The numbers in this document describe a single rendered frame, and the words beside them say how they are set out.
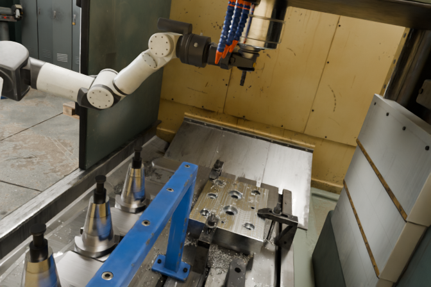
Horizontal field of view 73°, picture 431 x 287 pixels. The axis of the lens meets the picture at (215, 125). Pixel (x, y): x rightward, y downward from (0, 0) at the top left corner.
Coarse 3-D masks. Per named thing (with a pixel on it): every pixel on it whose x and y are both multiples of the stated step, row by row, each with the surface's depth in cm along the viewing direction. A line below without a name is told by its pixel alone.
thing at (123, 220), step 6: (114, 210) 51; (120, 210) 51; (114, 216) 50; (120, 216) 50; (126, 216) 50; (132, 216) 51; (138, 216) 51; (114, 222) 48; (120, 222) 49; (126, 222) 49; (132, 222) 49; (120, 228) 47; (126, 228) 48; (120, 234) 47
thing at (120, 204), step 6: (120, 198) 53; (150, 198) 55; (120, 204) 52; (126, 204) 52; (132, 204) 52; (138, 204) 52; (144, 204) 53; (126, 210) 51; (132, 210) 52; (138, 210) 52
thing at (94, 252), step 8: (112, 224) 47; (80, 232) 45; (80, 240) 43; (112, 240) 44; (80, 248) 41; (88, 248) 42; (96, 248) 42; (104, 248) 42; (112, 248) 43; (88, 256) 41; (96, 256) 42; (104, 256) 43
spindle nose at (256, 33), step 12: (264, 0) 69; (276, 0) 69; (252, 12) 70; (264, 12) 70; (276, 12) 71; (288, 12) 74; (252, 24) 71; (264, 24) 71; (276, 24) 72; (252, 36) 72; (264, 36) 72; (276, 36) 74; (264, 48) 74; (276, 48) 76
